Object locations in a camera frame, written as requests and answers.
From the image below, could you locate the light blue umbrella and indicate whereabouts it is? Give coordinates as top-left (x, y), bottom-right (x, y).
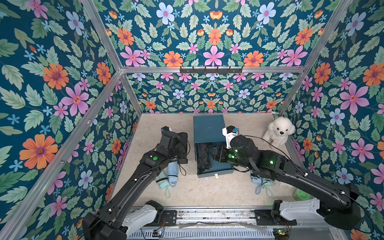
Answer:
top-left (251, 173), bottom-right (265, 195)
top-left (167, 162), bottom-right (179, 187)

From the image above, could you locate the black umbrella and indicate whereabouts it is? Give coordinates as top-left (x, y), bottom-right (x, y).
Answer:
top-left (206, 143), bottom-right (219, 169)
top-left (196, 143), bottom-right (208, 175)

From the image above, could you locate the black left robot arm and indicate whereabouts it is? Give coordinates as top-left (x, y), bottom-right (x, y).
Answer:
top-left (81, 128), bottom-right (189, 240)

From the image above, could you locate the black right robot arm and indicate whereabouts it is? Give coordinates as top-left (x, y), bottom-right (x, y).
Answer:
top-left (213, 135), bottom-right (362, 230)

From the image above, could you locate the teal drawer cabinet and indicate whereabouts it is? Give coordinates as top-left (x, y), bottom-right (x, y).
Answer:
top-left (193, 115), bottom-right (234, 178)

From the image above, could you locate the mint green umbrella left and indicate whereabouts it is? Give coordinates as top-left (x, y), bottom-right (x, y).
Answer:
top-left (155, 170), bottom-right (171, 199)

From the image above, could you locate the mint green umbrella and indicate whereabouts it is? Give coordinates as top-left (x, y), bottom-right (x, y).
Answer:
top-left (261, 180), bottom-right (275, 198)
top-left (155, 170), bottom-right (171, 199)

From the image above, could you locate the mint green umbrella right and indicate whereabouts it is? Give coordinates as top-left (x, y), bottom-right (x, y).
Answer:
top-left (261, 180), bottom-right (275, 198)

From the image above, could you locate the white plush dog toy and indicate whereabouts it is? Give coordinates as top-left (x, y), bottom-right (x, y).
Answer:
top-left (262, 117), bottom-right (296, 147)

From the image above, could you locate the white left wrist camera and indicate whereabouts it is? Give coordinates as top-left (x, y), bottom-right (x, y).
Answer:
top-left (161, 126), bottom-right (171, 134)

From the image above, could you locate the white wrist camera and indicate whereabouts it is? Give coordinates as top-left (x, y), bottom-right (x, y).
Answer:
top-left (161, 126), bottom-right (171, 134)
top-left (222, 126), bottom-right (239, 149)

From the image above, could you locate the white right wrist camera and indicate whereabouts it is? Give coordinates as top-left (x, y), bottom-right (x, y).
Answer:
top-left (222, 126), bottom-right (239, 149)

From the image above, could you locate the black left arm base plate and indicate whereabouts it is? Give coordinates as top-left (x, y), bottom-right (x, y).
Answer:
top-left (148, 210), bottom-right (178, 228)

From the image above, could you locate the aluminium front rail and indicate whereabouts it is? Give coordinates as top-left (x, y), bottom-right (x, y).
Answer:
top-left (126, 207), bottom-right (347, 240)

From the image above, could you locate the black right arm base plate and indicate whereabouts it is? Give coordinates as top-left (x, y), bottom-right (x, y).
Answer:
top-left (254, 210), bottom-right (297, 227)

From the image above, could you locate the black wall hook rail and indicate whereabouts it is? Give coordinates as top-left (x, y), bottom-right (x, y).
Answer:
top-left (179, 66), bottom-right (243, 75)

